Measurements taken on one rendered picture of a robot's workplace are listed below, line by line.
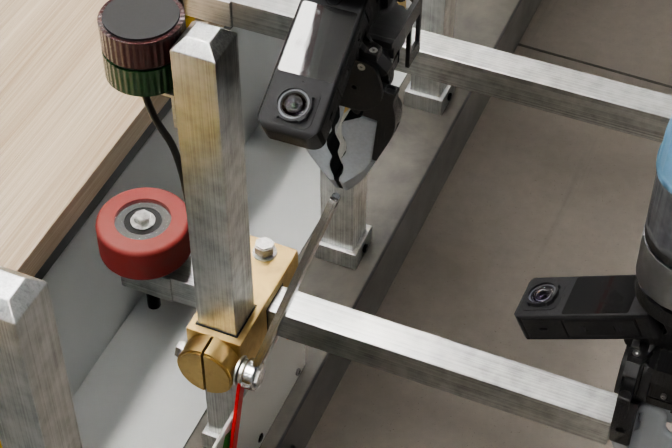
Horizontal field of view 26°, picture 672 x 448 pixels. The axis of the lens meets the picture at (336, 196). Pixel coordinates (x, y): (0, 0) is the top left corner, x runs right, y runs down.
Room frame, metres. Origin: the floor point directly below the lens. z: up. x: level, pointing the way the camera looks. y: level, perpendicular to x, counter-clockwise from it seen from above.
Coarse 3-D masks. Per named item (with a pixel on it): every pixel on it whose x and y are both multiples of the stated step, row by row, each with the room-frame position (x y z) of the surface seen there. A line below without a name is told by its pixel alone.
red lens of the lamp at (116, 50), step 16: (112, 0) 0.81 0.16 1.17; (176, 0) 0.81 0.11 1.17; (176, 32) 0.78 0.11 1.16; (112, 48) 0.77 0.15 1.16; (128, 48) 0.76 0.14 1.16; (144, 48) 0.76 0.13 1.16; (160, 48) 0.77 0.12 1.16; (128, 64) 0.76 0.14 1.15; (144, 64) 0.76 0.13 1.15; (160, 64) 0.76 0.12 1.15
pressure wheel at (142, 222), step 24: (144, 192) 0.88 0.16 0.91; (168, 192) 0.88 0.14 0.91; (120, 216) 0.85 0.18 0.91; (144, 216) 0.85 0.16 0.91; (168, 216) 0.85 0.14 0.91; (120, 240) 0.82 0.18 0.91; (144, 240) 0.82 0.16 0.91; (168, 240) 0.82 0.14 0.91; (120, 264) 0.81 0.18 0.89; (144, 264) 0.81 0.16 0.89; (168, 264) 0.81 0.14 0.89
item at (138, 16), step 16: (128, 0) 0.81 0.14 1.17; (144, 0) 0.81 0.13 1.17; (160, 0) 0.81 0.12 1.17; (112, 16) 0.79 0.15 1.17; (128, 16) 0.79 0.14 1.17; (144, 16) 0.79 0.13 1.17; (160, 16) 0.79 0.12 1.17; (176, 16) 0.79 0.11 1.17; (112, 32) 0.77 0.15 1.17; (128, 32) 0.77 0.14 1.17; (144, 32) 0.77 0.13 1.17; (160, 32) 0.77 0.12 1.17; (160, 128) 0.79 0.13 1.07; (176, 160) 0.78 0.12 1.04
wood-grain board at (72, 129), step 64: (0, 0) 1.15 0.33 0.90; (64, 0) 1.15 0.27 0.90; (0, 64) 1.05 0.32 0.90; (64, 64) 1.05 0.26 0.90; (0, 128) 0.97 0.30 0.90; (64, 128) 0.97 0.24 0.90; (128, 128) 0.97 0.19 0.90; (0, 192) 0.88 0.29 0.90; (64, 192) 0.88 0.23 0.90; (0, 256) 0.81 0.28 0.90
